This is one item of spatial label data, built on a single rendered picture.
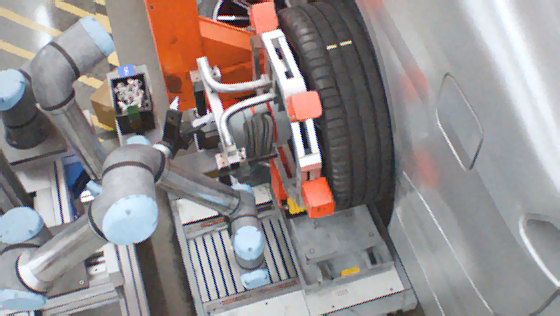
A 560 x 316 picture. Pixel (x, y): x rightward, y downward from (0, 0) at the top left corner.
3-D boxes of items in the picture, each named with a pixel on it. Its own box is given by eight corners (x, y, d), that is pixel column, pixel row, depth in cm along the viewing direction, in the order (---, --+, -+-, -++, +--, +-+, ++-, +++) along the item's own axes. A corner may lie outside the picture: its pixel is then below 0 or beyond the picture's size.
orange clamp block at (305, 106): (317, 117, 187) (324, 114, 178) (290, 124, 186) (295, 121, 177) (310, 93, 187) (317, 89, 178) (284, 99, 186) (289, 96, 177)
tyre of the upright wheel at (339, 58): (430, 202, 186) (374, -31, 184) (350, 224, 183) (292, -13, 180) (364, 190, 252) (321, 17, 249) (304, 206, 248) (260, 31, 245)
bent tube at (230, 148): (293, 140, 192) (293, 117, 183) (227, 157, 189) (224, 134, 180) (275, 95, 202) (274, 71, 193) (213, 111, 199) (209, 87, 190)
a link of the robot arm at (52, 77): (25, 75, 158) (111, 211, 190) (61, 49, 163) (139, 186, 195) (3, 64, 165) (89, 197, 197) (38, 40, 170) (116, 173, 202)
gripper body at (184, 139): (177, 129, 223) (157, 155, 217) (173, 113, 216) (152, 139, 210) (197, 137, 221) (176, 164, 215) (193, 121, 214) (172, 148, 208)
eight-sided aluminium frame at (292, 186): (318, 229, 221) (324, 126, 176) (299, 234, 220) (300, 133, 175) (272, 107, 251) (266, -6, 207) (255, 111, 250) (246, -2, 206)
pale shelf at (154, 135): (166, 146, 261) (165, 141, 259) (123, 157, 259) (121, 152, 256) (147, 68, 285) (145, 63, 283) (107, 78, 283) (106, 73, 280)
